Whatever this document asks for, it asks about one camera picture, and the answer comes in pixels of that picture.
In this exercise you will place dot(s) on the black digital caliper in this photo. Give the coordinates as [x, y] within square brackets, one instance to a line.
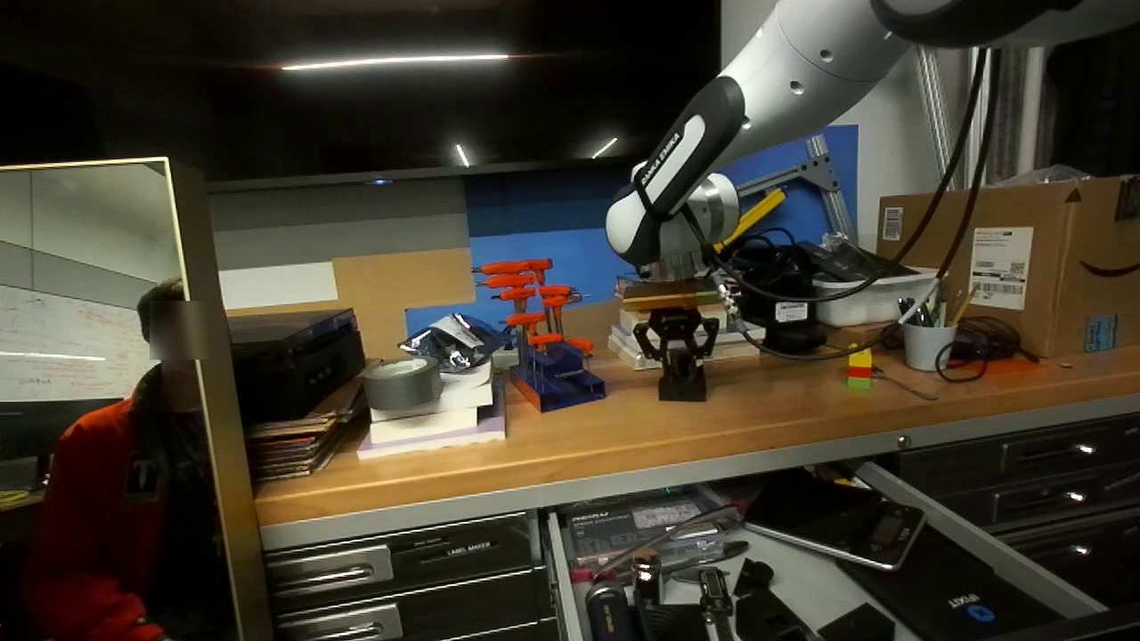
[719, 606]

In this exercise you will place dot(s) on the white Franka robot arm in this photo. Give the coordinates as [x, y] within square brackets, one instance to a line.
[806, 59]

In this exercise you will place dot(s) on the grey workbench drawer cabinet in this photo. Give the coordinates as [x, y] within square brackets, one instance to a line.
[404, 573]

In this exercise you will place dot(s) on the black label printer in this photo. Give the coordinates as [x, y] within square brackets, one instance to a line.
[770, 279]

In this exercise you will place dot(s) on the silver metal utensil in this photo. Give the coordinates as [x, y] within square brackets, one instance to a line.
[938, 303]
[914, 303]

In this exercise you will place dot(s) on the white cup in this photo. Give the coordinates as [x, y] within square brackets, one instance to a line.
[926, 346]

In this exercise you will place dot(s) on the yellow bar tool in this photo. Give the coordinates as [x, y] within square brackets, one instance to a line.
[749, 219]

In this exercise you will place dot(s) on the black plastic part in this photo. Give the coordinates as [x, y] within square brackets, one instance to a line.
[752, 574]
[686, 379]

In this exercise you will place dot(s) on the white book stack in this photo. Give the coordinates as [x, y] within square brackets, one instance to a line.
[439, 428]

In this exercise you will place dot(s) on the person in red jacket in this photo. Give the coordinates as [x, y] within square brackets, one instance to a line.
[107, 511]

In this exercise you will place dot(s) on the dark notebook stack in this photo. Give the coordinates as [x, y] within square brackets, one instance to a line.
[309, 443]

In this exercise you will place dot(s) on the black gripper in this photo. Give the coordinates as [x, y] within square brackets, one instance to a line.
[677, 327]

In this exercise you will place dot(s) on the black iFixit case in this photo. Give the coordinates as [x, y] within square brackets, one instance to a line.
[964, 589]

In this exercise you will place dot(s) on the brown cardboard box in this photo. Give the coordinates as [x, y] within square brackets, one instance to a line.
[1046, 260]

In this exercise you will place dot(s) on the brown cork panel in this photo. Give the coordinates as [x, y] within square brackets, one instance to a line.
[404, 298]

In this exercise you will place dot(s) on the white plastic tub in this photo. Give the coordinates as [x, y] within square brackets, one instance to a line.
[875, 298]

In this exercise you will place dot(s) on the black ridged fan box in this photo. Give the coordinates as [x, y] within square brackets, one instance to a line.
[616, 614]

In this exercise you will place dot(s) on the white paper sheet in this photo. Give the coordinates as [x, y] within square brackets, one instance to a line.
[278, 288]

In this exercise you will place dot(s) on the grey duct tape roll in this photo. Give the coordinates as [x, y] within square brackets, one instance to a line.
[400, 386]

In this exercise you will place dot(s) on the black equipment case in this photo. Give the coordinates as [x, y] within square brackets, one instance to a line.
[296, 360]

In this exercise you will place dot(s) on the crumpled silver bag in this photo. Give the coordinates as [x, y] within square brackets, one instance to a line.
[458, 343]

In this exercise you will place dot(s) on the yellow red green Lego stack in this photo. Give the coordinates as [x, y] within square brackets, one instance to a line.
[859, 364]

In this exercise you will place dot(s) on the grey metal drawer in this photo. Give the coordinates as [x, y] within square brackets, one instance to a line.
[819, 581]

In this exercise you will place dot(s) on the grey metal bracket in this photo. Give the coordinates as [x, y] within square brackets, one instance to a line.
[819, 178]

